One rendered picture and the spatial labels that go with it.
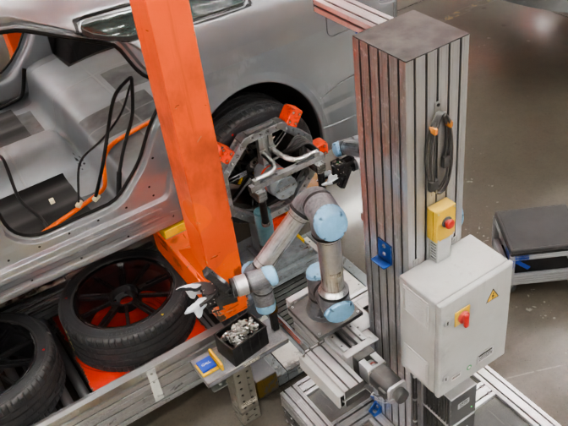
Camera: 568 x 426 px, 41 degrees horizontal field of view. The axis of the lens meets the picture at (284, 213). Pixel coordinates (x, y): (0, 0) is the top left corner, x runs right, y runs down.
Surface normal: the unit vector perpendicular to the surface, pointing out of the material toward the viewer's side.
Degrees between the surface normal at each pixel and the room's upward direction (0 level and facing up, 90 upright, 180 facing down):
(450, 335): 90
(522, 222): 0
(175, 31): 90
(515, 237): 0
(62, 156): 55
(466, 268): 0
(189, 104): 90
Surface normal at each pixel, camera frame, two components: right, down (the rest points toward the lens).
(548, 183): -0.11, -0.78
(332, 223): 0.32, 0.45
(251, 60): 0.55, 0.47
